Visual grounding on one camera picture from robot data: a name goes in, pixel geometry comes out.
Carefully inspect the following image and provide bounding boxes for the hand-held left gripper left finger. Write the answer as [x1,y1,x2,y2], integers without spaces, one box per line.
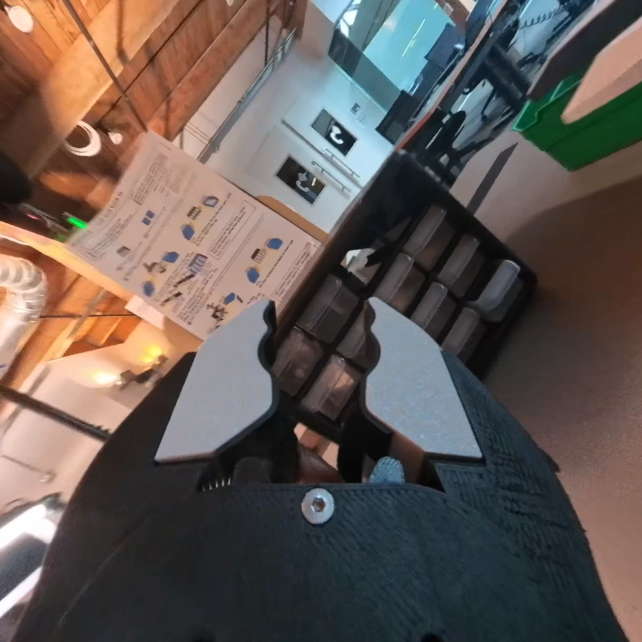
[153,298,296,464]

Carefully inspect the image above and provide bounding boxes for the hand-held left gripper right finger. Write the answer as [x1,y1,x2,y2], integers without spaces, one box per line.
[340,297,485,478]

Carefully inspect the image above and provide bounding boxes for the set of cabinet drawers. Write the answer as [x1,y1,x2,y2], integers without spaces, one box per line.
[273,206,522,417]

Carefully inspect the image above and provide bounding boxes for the black drawer cabinet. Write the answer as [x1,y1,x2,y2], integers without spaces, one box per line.
[273,148,537,442]

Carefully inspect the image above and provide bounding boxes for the green plastic bin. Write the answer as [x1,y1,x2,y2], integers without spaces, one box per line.
[512,70,642,172]

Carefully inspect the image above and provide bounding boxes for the white instruction poster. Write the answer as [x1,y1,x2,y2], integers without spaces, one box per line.
[68,131,322,342]

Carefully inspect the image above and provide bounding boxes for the plywood poster board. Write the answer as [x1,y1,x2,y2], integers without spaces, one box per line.
[0,195,329,342]

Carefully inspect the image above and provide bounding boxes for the silver ventilation duct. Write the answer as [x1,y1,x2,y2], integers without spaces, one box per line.
[0,253,48,374]

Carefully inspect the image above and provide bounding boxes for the black framed wall sign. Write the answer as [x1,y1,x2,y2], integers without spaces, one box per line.
[311,108,359,157]
[275,155,327,204]

